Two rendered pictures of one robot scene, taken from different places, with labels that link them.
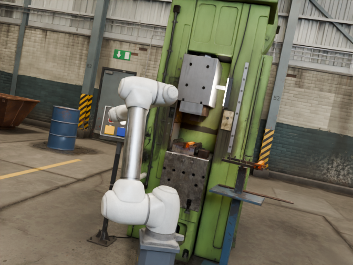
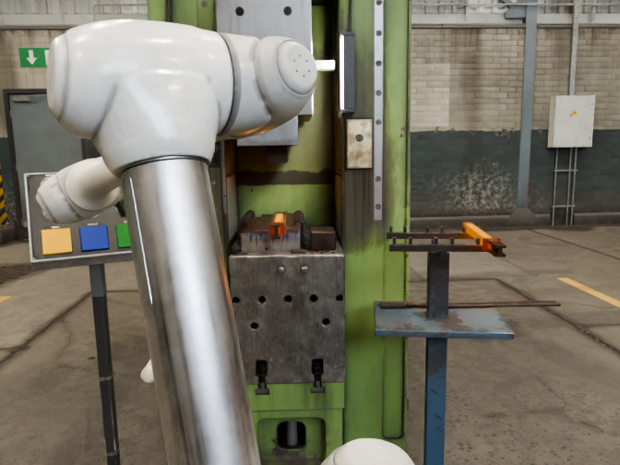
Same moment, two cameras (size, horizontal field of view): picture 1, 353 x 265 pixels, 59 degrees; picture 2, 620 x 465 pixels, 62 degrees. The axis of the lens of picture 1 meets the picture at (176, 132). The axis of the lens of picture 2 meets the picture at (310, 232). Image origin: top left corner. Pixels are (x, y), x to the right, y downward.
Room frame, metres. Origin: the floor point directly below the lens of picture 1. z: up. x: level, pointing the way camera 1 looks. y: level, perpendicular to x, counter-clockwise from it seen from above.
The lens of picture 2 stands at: (1.03, 0.21, 1.26)
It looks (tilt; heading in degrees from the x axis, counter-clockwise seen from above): 9 degrees down; 346
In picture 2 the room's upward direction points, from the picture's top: 1 degrees counter-clockwise
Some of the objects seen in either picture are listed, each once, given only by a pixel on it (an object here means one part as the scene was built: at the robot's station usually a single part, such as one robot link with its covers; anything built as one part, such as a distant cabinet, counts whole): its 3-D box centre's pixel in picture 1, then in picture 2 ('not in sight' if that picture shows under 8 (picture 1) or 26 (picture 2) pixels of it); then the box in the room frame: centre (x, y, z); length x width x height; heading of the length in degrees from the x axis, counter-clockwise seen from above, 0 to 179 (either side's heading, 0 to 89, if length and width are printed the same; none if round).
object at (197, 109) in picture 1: (195, 109); (270, 132); (2.92, -0.13, 1.32); 0.42 x 0.20 x 0.10; 167
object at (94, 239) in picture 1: (102, 235); not in sight; (2.77, 0.48, 0.05); 0.22 x 0.22 x 0.09; 77
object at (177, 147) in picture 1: (187, 146); (273, 229); (2.92, -0.13, 0.96); 0.42 x 0.20 x 0.09; 167
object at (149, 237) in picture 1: (163, 234); not in sight; (1.60, -0.03, 0.63); 0.22 x 0.18 x 0.06; 99
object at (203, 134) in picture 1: (206, 106); (284, 122); (3.23, -0.25, 1.37); 0.41 x 0.10 x 0.91; 77
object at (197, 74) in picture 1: (205, 83); (280, 62); (2.92, -0.17, 1.56); 0.42 x 0.39 x 0.40; 167
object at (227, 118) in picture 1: (227, 120); (359, 144); (2.78, -0.42, 1.27); 0.09 x 0.02 x 0.17; 77
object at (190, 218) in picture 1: (179, 222); (292, 406); (2.92, -0.19, 0.23); 0.55 x 0.37 x 0.47; 167
